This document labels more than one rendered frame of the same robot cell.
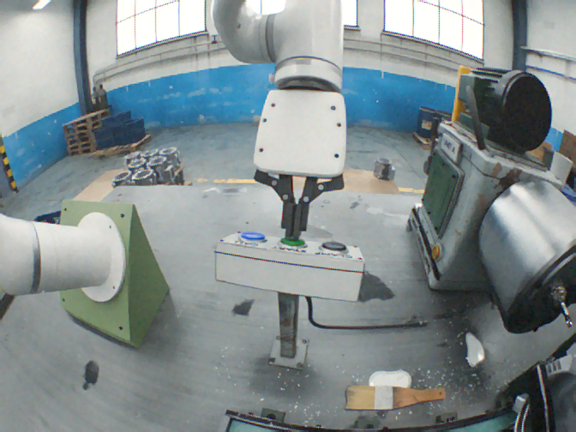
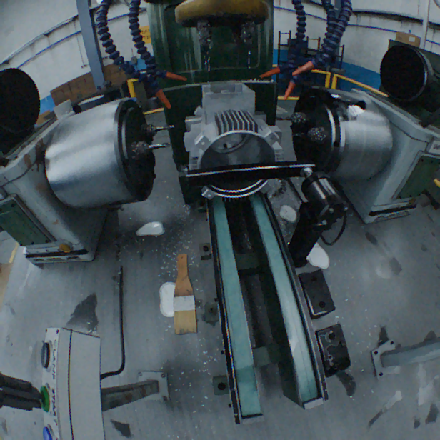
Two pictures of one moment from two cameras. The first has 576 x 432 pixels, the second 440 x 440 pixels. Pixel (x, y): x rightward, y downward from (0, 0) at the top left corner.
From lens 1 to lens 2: 0.05 m
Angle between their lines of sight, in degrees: 73
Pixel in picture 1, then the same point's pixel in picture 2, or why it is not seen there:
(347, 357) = (149, 336)
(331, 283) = (83, 363)
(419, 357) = (149, 275)
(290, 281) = (88, 405)
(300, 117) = not seen: outside the picture
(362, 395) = (183, 321)
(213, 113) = not seen: outside the picture
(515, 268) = (103, 178)
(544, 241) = (98, 143)
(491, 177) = (29, 168)
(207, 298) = not seen: outside the picture
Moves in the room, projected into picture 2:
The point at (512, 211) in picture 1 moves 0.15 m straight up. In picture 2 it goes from (61, 163) to (29, 96)
